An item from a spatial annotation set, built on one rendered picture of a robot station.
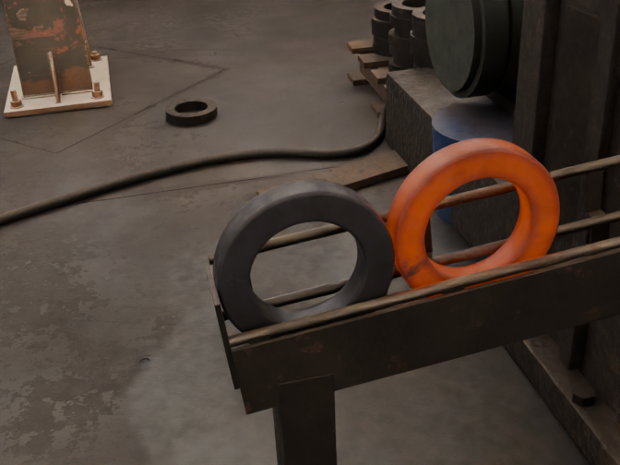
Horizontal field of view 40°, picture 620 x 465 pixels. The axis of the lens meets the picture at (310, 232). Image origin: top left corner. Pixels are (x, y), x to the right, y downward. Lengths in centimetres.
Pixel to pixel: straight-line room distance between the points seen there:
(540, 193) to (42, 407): 119
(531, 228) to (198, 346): 109
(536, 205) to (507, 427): 82
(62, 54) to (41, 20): 14
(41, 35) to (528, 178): 264
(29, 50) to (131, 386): 184
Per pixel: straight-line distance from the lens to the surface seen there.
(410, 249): 87
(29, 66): 338
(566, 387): 166
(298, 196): 81
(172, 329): 194
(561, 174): 98
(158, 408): 173
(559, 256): 93
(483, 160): 86
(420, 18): 267
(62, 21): 333
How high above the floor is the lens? 111
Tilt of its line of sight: 29 degrees down
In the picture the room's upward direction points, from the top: 3 degrees counter-clockwise
